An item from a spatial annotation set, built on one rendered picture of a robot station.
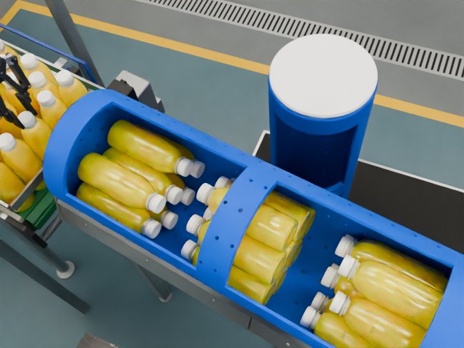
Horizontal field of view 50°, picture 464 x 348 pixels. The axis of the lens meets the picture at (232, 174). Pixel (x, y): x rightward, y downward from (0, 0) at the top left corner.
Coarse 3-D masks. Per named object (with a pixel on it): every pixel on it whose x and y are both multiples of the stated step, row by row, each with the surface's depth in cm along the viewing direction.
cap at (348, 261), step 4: (348, 256) 91; (344, 260) 90; (348, 260) 90; (352, 260) 90; (340, 264) 90; (344, 264) 90; (348, 264) 90; (340, 268) 90; (344, 268) 90; (348, 268) 90; (340, 272) 90; (344, 272) 90; (348, 272) 90
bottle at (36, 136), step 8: (40, 120) 125; (24, 128) 123; (32, 128) 123; (40, 128) 124; (48, 128) 127; (24, 136) 125; (32, 136) 124; (40, 136) 125; (48, 136) 127; (32, 144) 126; (40, 144) 126; (40, 152) 129
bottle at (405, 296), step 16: (352, 272) 89; (368, 272) 88; (384, 272) 87; (400, 272) 88; (368, 288) 87; (384, 288) 86; (400, 288) 85; (416, 288) 85; (432, 288) 86; (384, 304) 87; (400, 304) 85; (416, 304) 84; (432, 304) 84; (416, 320) 85
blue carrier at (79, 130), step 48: (96, 96) 108; (48, 144) 104; (96, 144) 119; (192, 144) 119; (240, 192) 92; (288, 192) 111; (144, 240) 100; (192, 240) 117; (240, 240) 90; (336, 240) 110; (384, 240) 104; (432, 240) 91; (288, 288) 110; (432, 336) 78
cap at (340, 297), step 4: (340, 292) 93; (336, 296) 92; (340, 296) 92; (344, 296) 92; (336, 300) 91; (340, 300) 91; (344, 300) 91; (332, 304) 91; (336, 304) 91; (340, 304) 91; (332, 308) 92; (336, 308) 91; (336, 312) 92
